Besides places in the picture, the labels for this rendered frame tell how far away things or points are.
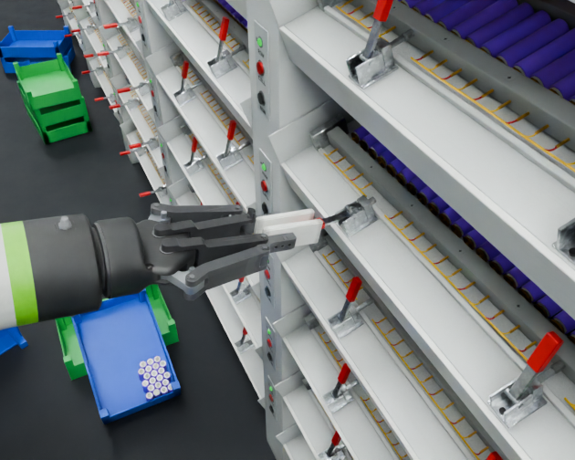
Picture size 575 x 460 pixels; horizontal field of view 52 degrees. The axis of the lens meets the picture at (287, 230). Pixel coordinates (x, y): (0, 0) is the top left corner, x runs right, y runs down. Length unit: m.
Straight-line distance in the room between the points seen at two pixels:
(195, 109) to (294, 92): 0.56
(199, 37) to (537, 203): 0.81
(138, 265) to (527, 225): 0.33
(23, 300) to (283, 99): 0.39
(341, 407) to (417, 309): 0.39
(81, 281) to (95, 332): 1.15
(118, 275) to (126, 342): 1.12
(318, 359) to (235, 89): 0.47
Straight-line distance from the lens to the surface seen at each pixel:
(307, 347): 1.03
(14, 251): 0.53
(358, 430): 0.95
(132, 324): 1.67
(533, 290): 0.59
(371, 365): 0.79
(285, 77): 0.73
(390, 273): 0.64
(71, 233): 0.54
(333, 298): 0.85
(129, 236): 0.55
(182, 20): 1.22
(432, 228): 0.63
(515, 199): 0.45
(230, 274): 0.57
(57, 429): 1.65
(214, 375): 1.64
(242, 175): 1.07
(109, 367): 1.64
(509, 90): 0.50
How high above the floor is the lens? 1.34
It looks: 41 degrees down
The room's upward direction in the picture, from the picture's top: straight up
